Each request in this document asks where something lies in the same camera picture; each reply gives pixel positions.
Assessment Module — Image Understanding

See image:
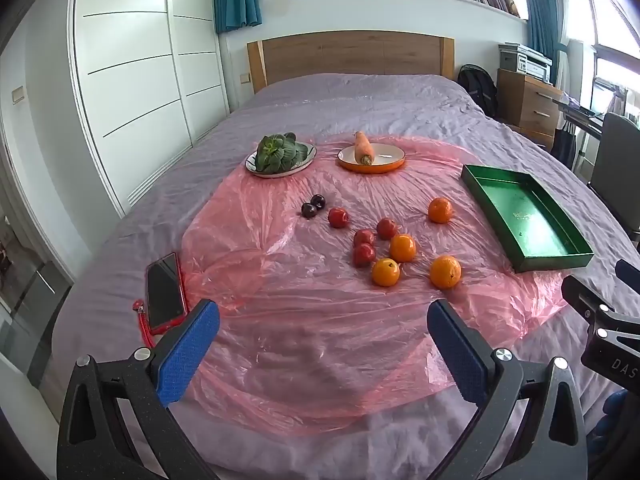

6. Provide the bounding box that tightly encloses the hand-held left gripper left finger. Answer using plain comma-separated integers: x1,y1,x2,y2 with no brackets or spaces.
57,299,221,480

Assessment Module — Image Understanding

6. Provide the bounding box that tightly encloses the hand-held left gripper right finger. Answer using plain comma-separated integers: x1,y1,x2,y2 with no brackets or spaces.
426,299,588,480

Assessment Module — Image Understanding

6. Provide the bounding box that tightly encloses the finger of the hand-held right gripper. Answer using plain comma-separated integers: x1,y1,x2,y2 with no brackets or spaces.
616,259,640,285
561,275,617,331

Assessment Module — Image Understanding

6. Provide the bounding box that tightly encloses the orange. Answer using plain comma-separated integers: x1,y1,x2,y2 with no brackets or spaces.
371,258,401,288
389,234,417,263
429,255,463,290
428,197,454,224

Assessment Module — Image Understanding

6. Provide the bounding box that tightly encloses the green tray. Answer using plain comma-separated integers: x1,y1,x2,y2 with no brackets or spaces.
460,163,596,274

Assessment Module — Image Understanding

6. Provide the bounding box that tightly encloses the person's right hand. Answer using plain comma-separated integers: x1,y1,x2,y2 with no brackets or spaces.
589,389,640,461

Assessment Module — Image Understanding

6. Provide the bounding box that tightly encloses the phone in red case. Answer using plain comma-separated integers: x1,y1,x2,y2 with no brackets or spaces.
145,252,188,336

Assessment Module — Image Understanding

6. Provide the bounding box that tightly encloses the grey office chair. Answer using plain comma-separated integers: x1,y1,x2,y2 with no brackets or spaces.
587,112,640,241

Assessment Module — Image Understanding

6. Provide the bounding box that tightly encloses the pink plastic sheet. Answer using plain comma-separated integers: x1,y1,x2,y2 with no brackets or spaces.
180,136,568,433

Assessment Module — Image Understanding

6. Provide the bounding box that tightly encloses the black hanging bag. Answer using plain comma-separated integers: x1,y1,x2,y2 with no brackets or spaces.
552,125,578,168

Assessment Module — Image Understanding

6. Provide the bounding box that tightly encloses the desk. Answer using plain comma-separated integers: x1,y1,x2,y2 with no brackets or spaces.
552,92,608,136

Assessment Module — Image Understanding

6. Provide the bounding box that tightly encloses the wooden dresser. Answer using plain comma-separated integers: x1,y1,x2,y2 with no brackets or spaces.
496,69,566,151

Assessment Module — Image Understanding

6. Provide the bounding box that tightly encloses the orange rimmed plate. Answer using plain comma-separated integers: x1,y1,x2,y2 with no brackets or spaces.
336,143,407,175

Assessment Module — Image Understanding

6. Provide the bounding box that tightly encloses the green bok choy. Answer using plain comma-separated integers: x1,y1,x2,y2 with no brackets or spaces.
254,132,310,175

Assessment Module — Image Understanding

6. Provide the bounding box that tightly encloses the orange carrot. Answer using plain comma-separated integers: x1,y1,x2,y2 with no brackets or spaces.
353,131,375,166

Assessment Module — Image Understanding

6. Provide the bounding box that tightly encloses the white plate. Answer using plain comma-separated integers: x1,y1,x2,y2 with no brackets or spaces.
245,141,317,179

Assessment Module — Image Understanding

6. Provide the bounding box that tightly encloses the grey printer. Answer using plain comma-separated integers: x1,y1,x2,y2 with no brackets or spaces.
498,42,553,83

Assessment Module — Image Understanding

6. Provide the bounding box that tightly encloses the black backpack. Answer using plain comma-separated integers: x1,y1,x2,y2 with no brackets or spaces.
457,64,499,120

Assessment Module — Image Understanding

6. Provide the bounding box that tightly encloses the window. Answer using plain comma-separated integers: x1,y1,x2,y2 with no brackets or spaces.
565,0,640,126

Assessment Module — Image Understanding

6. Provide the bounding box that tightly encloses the white wardrobe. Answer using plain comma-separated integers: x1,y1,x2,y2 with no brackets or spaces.
67,0,231,216

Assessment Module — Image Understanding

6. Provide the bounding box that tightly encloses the wooden headboard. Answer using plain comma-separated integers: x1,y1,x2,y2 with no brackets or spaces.
246,31,456,95

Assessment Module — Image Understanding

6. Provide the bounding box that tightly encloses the red phone strap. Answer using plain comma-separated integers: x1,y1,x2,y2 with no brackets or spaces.
132,299,157,350

